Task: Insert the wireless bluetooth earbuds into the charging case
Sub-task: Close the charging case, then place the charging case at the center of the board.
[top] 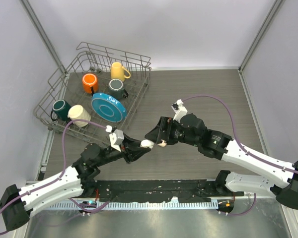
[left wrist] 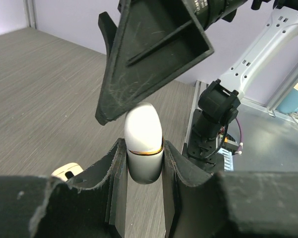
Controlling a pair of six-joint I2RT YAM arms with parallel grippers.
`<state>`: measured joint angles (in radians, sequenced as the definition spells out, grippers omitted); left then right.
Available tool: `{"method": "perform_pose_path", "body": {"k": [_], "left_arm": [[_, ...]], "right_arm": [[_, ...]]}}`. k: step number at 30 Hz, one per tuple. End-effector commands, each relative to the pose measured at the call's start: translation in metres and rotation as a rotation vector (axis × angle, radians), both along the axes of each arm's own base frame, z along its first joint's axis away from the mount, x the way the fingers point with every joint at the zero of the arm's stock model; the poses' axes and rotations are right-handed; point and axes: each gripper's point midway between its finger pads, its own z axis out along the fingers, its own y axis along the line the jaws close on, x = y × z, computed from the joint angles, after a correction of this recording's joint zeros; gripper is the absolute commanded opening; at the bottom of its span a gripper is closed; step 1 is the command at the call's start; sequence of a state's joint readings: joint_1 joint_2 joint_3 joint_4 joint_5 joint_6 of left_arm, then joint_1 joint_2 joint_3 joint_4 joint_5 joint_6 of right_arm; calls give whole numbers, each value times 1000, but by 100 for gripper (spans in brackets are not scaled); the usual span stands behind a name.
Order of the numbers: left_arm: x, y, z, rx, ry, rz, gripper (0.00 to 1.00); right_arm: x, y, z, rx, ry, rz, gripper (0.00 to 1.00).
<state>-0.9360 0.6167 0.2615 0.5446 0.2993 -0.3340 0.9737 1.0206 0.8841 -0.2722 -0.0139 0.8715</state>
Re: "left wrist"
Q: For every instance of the light blue cup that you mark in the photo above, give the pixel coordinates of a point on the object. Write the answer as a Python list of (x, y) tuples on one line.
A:
[(290, 103)]

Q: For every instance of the white slotted cable duct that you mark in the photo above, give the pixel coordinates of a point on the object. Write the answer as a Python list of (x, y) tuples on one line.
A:
[(227, 159)]

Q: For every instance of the white earbud charging case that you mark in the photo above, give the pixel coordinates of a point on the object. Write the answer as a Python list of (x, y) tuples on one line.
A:
[(144, 142)]

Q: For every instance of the beige earbud charging case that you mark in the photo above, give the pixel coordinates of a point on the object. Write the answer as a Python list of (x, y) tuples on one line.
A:
[(67, 171)]

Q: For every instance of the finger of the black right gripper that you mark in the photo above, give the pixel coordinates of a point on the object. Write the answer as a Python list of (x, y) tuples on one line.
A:
[(108, 30)]

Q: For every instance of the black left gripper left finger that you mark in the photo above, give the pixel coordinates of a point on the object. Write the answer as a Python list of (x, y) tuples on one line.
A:
[(91, 204)]

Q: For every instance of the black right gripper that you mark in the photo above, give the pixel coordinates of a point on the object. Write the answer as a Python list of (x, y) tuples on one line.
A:
[(156, 41)]

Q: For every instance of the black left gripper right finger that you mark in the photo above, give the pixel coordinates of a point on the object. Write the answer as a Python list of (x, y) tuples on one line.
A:
[(226, 204)]

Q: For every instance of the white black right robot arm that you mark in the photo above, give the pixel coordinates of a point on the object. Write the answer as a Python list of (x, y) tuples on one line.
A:
[(218, 103)]

